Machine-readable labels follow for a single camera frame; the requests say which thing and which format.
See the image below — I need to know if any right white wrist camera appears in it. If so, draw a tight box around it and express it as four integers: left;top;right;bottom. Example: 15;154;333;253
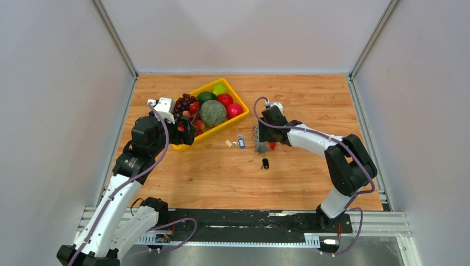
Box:
264;101;283;114

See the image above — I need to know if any lime green fruit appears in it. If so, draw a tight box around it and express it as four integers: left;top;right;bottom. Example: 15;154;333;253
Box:
212;83;228;97

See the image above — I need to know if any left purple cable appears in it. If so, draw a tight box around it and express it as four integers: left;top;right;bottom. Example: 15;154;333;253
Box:
67;103;170;266

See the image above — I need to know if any purple cable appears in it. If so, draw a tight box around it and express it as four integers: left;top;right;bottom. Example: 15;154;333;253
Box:
253;96;376;257
67;103;170;266

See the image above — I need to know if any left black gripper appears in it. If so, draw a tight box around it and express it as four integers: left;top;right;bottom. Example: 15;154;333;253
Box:
150;110;198;156

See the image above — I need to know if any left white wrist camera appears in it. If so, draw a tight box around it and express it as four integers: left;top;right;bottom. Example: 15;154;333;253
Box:
147;97;175;124

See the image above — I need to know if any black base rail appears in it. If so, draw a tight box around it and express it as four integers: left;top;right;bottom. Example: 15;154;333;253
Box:
157;208;353;243

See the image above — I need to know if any red lychee bunch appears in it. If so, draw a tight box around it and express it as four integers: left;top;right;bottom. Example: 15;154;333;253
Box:
178;102;203;136

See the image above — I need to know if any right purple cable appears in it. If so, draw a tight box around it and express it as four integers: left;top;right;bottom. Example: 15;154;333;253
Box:
253;96;376;257

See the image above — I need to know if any pink red peach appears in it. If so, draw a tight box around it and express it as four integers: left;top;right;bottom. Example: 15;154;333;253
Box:
226;103;243;120

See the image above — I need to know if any red apple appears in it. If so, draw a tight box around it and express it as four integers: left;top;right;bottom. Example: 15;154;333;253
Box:
217;94;234;108

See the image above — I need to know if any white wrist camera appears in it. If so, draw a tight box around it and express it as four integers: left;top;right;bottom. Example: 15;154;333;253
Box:
147;97;175;124
264;101;283;114

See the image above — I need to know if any blue key tag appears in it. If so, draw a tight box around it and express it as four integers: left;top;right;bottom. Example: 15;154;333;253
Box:
237;132;246;149

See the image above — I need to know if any netted green melon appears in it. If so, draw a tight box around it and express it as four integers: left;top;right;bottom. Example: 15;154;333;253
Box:
200;100;227;127

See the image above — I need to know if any dark purple grape bunch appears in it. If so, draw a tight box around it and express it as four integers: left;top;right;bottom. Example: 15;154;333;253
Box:
173;94;198;122

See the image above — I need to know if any yellow plastic fruit tray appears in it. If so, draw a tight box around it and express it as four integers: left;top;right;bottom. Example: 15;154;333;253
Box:
186;78;249;145

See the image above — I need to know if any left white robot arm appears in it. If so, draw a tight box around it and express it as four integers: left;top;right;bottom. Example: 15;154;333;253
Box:
57;115;198;265

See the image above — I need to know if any dark green avocado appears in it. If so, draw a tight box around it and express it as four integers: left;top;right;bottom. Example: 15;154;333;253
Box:
197;91;217;105

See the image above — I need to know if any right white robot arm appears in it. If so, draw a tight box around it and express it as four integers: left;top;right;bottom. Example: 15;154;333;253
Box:
259;104;377;232

